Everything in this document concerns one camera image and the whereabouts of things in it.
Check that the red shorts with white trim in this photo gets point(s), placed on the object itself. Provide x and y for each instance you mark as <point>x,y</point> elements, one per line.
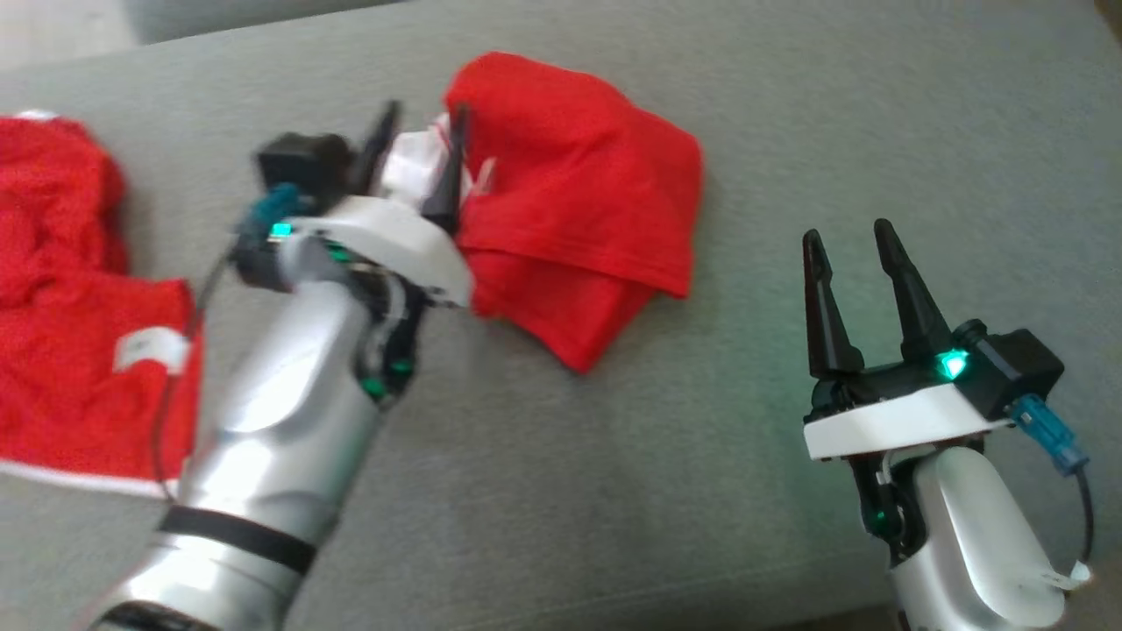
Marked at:
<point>61,350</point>

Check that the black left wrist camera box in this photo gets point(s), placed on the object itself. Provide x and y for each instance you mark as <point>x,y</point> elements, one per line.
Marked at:
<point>302,166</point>

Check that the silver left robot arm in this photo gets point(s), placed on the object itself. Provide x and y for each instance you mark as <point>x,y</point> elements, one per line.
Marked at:
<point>263,438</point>

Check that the red white basketball jersey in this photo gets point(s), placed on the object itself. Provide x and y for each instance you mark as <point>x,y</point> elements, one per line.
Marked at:
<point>570,175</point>

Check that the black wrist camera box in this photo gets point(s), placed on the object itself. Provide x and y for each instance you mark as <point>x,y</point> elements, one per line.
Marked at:
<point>302,166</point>
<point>1008,368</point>

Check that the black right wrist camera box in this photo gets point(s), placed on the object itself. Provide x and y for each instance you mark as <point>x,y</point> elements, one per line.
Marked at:
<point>1008,368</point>

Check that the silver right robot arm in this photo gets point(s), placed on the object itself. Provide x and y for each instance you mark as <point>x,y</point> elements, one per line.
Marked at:
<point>973,543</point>

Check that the grey fabric sofa seat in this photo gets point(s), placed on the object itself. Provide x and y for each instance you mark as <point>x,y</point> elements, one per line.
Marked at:
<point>701,482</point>

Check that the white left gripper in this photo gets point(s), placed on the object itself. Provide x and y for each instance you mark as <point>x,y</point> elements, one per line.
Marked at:
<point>403,241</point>

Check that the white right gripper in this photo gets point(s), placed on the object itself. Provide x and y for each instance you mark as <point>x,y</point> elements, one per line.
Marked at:
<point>903,421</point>

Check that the grey upholstered sofa section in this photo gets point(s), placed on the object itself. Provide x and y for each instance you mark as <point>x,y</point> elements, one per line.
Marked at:
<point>219,16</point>

